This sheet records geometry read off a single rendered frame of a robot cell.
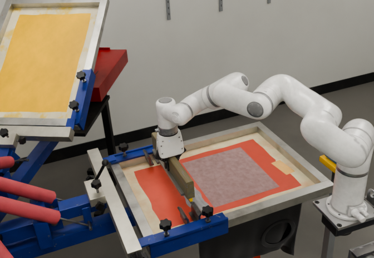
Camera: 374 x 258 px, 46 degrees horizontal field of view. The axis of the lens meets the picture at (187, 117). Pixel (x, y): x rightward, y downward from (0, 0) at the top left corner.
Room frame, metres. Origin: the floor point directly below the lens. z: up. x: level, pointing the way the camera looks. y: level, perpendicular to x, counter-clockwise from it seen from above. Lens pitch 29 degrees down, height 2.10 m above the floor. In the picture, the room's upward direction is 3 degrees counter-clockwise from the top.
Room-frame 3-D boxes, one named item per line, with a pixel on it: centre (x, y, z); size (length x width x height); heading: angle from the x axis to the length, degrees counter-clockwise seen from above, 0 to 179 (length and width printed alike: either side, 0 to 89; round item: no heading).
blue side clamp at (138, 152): (1.69, 0.22, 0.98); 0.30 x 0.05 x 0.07; 111
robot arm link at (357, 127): (1.07, -0.49, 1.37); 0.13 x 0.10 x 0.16; 147
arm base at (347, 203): (1.07, -0.50, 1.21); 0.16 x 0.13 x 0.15; 18
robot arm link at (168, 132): (1.45, 0.08, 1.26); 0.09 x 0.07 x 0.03; 111
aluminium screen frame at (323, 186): (1.52, -0.10, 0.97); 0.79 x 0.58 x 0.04; 111
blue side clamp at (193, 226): (1.17, 0.02, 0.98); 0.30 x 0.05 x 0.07; 111
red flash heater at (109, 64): (2.55, 0.65, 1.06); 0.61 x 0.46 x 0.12; 171
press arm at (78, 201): (1.32, 0.42, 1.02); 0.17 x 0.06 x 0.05; 111
